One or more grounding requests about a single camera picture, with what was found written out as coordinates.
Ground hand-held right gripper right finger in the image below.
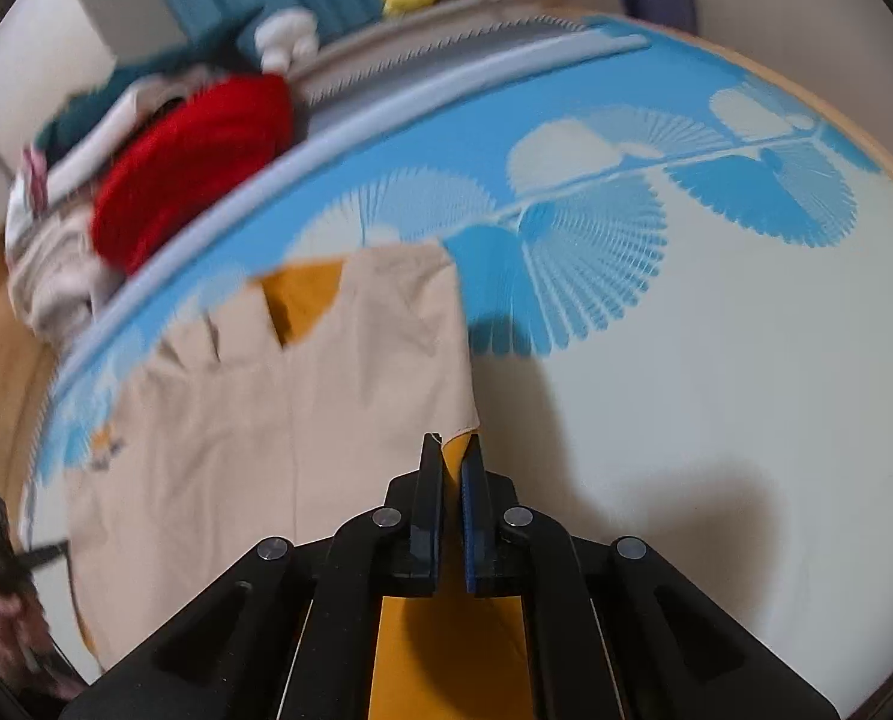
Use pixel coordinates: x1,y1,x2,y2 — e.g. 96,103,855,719
457,435,841,720

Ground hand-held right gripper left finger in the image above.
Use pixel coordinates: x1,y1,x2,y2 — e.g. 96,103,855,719
60,433,448,720

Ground beige and orange jacket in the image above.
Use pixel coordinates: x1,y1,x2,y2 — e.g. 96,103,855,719
64,236,538,720

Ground person's left hand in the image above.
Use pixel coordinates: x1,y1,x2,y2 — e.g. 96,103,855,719
0,591,68,700

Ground beige folded blanket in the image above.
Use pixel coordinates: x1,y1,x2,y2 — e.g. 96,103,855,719
4,202,128,338

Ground blue and white printed bedsheet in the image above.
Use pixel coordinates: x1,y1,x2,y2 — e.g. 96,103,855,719
26,11,893,713

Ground white and pink cloth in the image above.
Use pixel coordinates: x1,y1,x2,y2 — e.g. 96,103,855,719
4,82,193,241

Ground red folded quilt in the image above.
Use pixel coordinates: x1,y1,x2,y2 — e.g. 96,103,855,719
90,75,298,278

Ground grey mattress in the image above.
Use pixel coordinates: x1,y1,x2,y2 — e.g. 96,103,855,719
296,15,590,136

